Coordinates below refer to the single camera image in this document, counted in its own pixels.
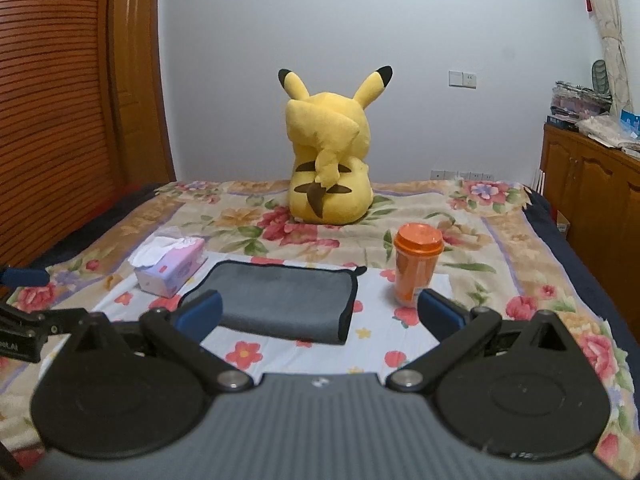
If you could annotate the small white wall socket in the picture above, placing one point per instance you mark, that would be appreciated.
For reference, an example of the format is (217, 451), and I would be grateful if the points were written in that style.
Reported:
(438, 174)

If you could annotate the wide white wall socket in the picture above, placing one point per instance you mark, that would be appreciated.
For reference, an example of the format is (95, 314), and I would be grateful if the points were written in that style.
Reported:
(476, 176)

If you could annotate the stack of magazines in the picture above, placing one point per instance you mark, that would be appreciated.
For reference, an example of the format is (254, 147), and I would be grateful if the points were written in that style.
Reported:
(577, 100)

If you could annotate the wooden cabinet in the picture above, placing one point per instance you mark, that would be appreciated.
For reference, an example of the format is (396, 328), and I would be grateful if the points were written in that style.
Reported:
(590, 195)

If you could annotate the blue box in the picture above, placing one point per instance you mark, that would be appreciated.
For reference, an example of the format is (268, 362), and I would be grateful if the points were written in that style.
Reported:
(631, 122)

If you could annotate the white wall switch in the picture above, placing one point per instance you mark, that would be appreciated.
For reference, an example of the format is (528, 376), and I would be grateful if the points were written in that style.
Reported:
(462, 79)

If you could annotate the wooden door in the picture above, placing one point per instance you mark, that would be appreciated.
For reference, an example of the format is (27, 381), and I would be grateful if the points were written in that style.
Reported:
(137, 85)

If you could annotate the orange cup with lid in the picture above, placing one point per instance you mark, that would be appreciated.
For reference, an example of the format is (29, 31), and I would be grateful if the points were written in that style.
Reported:
(415, 270)

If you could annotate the yellow plush toy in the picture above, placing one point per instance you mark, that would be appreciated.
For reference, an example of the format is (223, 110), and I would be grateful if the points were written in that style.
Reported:
(327, 160)

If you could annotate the crumpled plastic bag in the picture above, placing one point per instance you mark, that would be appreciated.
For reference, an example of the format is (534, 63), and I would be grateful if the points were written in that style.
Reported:
(602, 130)

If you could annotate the wooden louvred wardrobe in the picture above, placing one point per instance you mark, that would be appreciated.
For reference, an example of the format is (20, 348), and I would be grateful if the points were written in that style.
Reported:
(50, 110)

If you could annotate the grey towel with black trim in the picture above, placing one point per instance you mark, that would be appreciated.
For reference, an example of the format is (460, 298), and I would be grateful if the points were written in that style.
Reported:
(285, 300)

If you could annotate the pink tissue pack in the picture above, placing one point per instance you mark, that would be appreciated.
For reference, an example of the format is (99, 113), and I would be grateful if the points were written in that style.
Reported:
(170, 267)

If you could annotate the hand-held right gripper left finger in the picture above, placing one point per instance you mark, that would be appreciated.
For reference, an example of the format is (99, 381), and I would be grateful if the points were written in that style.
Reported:
(201, 311)

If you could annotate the patterned curtain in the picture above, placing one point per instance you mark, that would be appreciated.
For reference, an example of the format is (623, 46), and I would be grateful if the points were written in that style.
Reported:
(610, 25)

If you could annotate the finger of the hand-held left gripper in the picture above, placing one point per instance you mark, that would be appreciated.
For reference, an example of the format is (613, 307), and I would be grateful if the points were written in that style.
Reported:
(22, 276)
(50, 320)

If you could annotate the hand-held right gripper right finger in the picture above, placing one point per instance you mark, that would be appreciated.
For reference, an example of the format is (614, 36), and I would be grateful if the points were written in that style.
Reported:
(439, 311)

